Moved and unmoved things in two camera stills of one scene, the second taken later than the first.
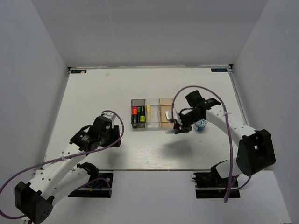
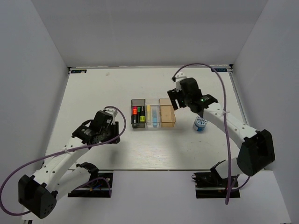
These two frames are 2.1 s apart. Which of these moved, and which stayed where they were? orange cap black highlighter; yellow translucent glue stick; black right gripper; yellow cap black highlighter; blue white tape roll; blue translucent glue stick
Moved: blue translucent glue stick; black right gripper
Stayed: yellow translucent glue stick; blue white tape roll; orange cap black highlighter; yellow cap black highlighter
